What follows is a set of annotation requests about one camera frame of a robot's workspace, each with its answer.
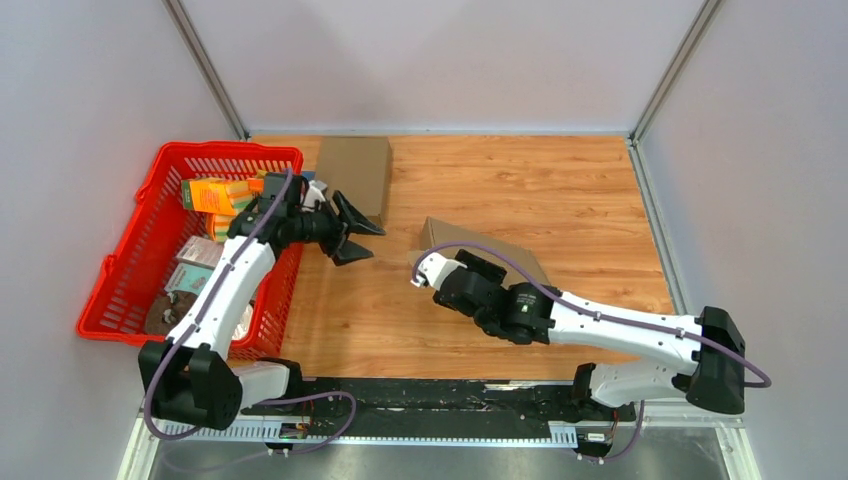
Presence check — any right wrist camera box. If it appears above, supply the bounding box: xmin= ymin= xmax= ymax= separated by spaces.
xmin=410 ymin=252 xmax=466 ymax=291

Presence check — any cardboard box stack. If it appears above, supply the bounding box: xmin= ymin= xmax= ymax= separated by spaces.
xmin=407 ymin=217 xmax=550 ymax=287

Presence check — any red plastic shopping basket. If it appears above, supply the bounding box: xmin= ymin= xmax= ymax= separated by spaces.
xmin=76 ymin=141 xmax=304 ymax=361

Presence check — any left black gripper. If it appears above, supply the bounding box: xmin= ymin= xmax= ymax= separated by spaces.
xmin=288 ymin=191 xmax=385 ymax=267

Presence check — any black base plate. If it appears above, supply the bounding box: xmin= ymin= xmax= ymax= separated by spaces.
xmin=247 ymin=377 xmax=636 ymax=439

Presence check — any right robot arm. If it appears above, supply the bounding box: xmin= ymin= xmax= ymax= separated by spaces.
xmin=411 ymin=249 xmax=747 ymax=419

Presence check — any teal packaged item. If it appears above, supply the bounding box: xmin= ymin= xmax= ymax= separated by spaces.
xmin=164 ymin=263 xmax=214 ymax=295

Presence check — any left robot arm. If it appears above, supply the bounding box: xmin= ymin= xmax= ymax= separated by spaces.
xmin=138 ymin=169 xmax=385 ymax=439

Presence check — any pink packaged item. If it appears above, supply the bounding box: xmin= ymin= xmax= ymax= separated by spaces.
xmin=175 ymin=235 xmax=224 ymax=269

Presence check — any orange sponge pack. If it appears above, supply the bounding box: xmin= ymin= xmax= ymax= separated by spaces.
xmin=180 ymin=177 xmax=254 ymax=216

